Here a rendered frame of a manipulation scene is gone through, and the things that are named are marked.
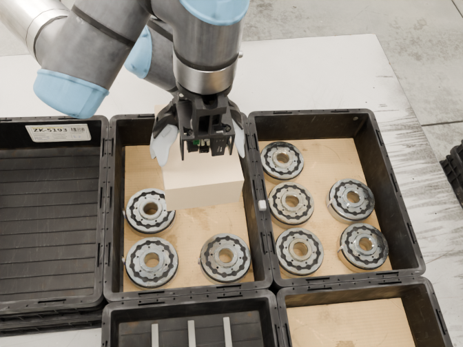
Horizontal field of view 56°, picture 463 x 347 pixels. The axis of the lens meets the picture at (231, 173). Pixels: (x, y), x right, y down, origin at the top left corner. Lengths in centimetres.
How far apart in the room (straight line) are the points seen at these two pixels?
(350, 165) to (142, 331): 60
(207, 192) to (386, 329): 48
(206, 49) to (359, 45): 115
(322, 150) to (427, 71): 170
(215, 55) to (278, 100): 86
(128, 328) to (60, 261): 19
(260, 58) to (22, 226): 85
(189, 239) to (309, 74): 72
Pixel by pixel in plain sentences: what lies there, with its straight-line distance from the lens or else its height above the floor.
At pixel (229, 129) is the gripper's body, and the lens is 58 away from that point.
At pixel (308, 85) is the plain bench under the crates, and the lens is 139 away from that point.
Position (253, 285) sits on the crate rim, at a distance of 80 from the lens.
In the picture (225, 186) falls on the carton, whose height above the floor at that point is 111.
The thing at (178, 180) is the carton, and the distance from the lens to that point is 65.
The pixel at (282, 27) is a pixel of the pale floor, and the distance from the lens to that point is 264.
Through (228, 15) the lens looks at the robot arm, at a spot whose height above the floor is 141.
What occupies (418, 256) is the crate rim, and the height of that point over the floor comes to 93.
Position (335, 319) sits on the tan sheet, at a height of 83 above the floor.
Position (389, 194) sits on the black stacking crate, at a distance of 98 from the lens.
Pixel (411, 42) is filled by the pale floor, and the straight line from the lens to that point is 285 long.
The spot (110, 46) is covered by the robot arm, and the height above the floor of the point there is 135.
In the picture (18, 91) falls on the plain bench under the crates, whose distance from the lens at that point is 138.
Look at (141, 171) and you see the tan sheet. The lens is 100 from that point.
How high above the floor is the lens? 169
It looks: 59 degrees down
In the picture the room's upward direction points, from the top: 11 degrees clockwise
